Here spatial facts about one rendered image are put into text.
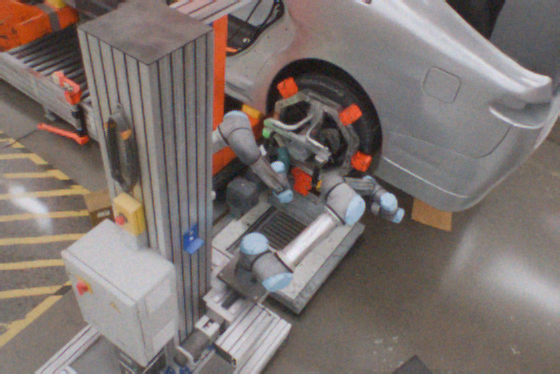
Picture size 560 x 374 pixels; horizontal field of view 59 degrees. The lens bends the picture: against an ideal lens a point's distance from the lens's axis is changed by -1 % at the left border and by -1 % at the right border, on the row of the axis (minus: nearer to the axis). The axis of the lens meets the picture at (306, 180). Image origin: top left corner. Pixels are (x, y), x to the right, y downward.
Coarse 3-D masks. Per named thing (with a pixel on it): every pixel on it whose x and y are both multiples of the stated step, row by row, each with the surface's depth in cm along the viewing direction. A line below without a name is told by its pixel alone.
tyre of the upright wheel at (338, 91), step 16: (304, 80) 280; (320, 80) 276; (336, 80) 277; (352, 80) 280; (336, 96) 273; (352, 96) 274; (368, 96) 281; (368, 112) 277; (368, 128) 276; (368, 144) 280
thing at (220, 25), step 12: (216, 24) 233; (216, 36) 237; (216, 48) 242; (216, 60) 247; (216, 72) 252; (216, 84) 258; (216, 96) 263; (216, 108) 269; (216, 120) 275; (216, 156) 295; (216, 168) 302
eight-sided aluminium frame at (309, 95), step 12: (300, 96) 276; (312, 96) 275; (276, 108) 292; (324, 108) 271; (336, 108) 269; (336, 120) 271; (348, 132) 272; (288, 144) 310; (348, 144) 276; (348, 156) 282; (300, 168) 310; (312, 168) 309; (336, 168) 298; (348, 168) 287
